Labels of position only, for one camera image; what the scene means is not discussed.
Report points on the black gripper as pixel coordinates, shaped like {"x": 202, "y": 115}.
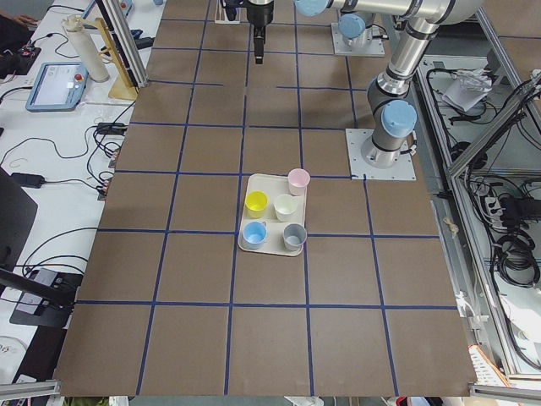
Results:
{"x": 259, "y": 13}

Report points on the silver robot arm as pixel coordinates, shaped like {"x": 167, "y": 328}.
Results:
{"x": 356, "y": 28}
{"x": 423, "y": 20}

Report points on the pink plastic cup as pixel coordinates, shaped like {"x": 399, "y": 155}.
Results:
{"x": 298, "y": 180}

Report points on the yellow plastic cup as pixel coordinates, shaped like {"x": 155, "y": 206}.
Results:
{"x": 256, "y": 203}

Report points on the cream white plastic cup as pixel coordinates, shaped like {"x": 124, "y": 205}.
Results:
{"x": 285, "y": 207}

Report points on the blue plastic cup on tray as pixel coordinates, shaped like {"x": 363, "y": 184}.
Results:
{"x": 254, "y": 235}

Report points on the grey plastic cup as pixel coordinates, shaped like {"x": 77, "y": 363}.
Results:
{"x": 294, "y": 236}

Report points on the wooden mug stand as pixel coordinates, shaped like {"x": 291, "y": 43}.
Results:
{"x": 122, "y": 50}

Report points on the beige cylindrical bottle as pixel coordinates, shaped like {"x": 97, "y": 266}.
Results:
{"x": 85, "y": 48}

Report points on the cream plastic tray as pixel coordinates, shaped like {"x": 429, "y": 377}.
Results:
{"x": 273, "y": 244}

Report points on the blue teach pendant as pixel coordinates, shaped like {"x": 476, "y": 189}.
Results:
{"x": 58, "y": 88}

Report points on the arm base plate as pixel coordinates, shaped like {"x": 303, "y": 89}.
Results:
{"x": 367, "y": 162}
{"x": 369, "y": 44}

